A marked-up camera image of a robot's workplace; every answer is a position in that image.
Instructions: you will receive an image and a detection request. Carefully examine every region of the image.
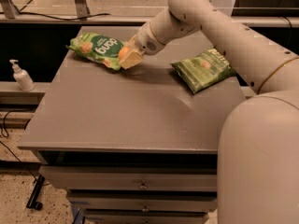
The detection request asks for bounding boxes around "white pump bottle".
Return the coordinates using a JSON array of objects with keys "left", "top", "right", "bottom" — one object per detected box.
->
[{"left": 9, "top": 59, "right": 35, "bottom": 91}]

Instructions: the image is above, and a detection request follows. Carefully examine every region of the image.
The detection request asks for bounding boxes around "orange fruit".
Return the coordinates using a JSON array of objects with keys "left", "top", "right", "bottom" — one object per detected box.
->
[{"left": 118, "top": 47, "right": 129, "bottom": 60}]

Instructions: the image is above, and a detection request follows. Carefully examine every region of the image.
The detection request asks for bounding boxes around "green rice chip bag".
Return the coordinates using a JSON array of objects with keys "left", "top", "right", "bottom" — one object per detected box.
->
[{"left": 68, "top": 33, "right": 124, "bottom": 71}]

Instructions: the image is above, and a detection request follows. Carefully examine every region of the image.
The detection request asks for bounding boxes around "black cable on ledge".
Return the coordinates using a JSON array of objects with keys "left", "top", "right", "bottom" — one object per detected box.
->
[{"left": 0, "top": 12, "right": 111, "bottom": 21}]

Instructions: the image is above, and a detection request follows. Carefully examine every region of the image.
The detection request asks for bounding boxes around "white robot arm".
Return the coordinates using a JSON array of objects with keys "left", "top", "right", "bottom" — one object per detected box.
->
[{"left": 120, "top": 0, "right": 299, "bottom": 224}]

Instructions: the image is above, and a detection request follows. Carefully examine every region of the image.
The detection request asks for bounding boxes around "dark green chip bag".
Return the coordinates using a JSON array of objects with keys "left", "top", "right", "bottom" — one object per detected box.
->
[{"left": 172, "top": 49, "right": 235, "bottom": 93}]

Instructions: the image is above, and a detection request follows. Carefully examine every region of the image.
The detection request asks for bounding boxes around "black floor bracket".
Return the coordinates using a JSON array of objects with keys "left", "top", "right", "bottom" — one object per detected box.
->
[{"left": 26, "top": 175, "right": 45, "bottom": 211}]

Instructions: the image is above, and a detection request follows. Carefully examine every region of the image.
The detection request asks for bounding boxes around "grey drawer cabinet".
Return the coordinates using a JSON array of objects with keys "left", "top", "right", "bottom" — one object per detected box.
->
[{"left": 19, "top": 33, "right": 245, "bottom": 224}]

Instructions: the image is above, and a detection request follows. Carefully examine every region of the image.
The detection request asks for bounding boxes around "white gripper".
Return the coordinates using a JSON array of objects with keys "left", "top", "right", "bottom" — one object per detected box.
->
[{"left": 119, "top": 22, "right": 164, "bottom": 69}]

